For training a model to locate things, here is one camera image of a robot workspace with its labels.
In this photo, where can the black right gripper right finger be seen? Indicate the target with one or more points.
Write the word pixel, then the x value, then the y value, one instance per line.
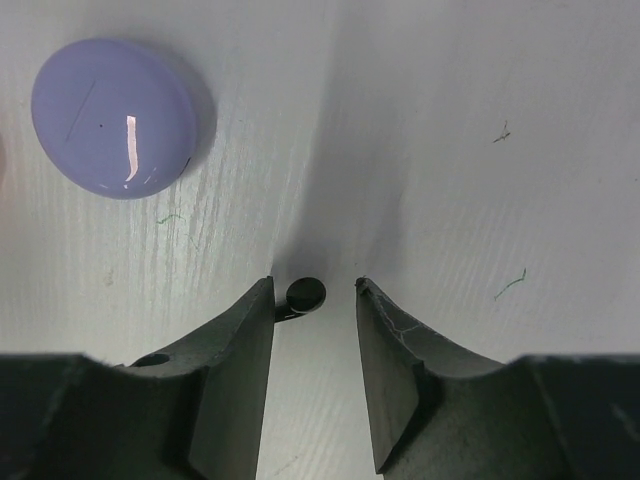
pixel 440 411

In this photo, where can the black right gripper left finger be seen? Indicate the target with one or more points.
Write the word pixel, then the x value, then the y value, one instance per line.
pixel 193 409

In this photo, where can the lilac earbud charging case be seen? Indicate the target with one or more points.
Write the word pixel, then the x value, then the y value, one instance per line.
pixel 114 118

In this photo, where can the orange earbud charging case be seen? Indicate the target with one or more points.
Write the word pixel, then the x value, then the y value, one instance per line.
pixel 2 160

